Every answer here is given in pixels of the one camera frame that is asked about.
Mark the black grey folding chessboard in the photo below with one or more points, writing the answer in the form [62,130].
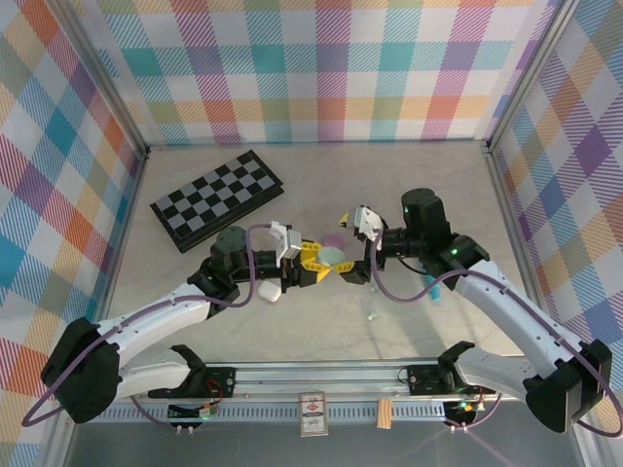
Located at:
[214,199]

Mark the aluminium frame post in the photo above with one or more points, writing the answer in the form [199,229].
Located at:
[107,82]
[530,73]

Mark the white earbud case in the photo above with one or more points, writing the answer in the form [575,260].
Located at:
[269,292]

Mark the teal plastic tube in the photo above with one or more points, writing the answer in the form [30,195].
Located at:
[433,291]

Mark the aluminium frame side rail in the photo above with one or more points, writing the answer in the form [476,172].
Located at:
[514,228]
[125,228]

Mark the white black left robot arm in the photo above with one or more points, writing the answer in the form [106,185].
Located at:
[156,311]

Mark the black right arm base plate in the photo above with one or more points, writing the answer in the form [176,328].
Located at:
[423,379]

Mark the playing card box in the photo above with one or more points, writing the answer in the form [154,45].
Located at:
[313,413]

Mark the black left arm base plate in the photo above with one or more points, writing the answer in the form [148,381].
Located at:
[221,382]

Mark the small wooden block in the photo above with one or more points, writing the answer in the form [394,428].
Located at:
[385,413]

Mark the aluminium mounting rail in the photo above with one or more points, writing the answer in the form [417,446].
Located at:
[316,377]

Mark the black controller board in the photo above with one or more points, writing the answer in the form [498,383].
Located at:
[192,412]
[462,411]

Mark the mint green earbud case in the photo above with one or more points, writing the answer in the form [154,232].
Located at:
[331,256]

